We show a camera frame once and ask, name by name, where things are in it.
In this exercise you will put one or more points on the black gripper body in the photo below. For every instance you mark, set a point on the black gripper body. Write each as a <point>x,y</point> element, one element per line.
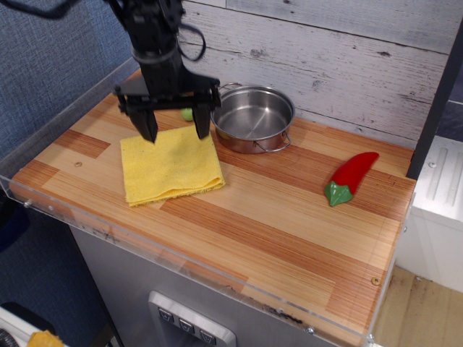
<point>167,84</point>

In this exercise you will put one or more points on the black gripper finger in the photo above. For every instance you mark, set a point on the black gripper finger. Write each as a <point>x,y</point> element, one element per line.
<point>145,123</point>
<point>201,114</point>

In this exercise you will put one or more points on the stainless steel pot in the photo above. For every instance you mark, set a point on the stainless steel pot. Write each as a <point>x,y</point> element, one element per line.
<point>253,119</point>

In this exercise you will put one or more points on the yellow cloth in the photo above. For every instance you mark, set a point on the yellow cloth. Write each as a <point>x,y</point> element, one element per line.
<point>177,164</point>

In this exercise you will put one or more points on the red toy chili pepper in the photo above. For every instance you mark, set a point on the red toy chili pepper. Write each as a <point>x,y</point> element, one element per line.
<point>343,184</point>

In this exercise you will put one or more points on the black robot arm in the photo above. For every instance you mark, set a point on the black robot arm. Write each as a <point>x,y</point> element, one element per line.
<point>153,28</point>

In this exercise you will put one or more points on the clear acrylic table guard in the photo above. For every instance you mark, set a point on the clear acrylic table guard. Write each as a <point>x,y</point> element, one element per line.
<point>269,235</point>

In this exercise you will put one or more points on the silver toy cabinet front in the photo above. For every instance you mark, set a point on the silver toy cabinet front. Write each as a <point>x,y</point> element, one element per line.
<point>125,279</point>

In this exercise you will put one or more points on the silver button panel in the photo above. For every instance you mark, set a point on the silver button panel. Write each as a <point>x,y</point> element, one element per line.
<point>209,332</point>

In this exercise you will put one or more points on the yellow black object corner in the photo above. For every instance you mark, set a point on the yellow black object corner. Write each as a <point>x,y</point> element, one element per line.
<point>18,325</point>

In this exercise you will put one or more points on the white side shelf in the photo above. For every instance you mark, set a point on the white side shelf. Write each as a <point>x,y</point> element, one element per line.
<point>431,244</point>

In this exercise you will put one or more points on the green handled toy spatula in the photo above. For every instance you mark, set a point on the green handled toy spatula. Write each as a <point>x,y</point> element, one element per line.
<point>187,114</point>

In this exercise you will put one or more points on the dark vertical post right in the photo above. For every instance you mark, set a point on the dark vertical post right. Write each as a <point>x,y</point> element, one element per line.
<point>437,108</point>

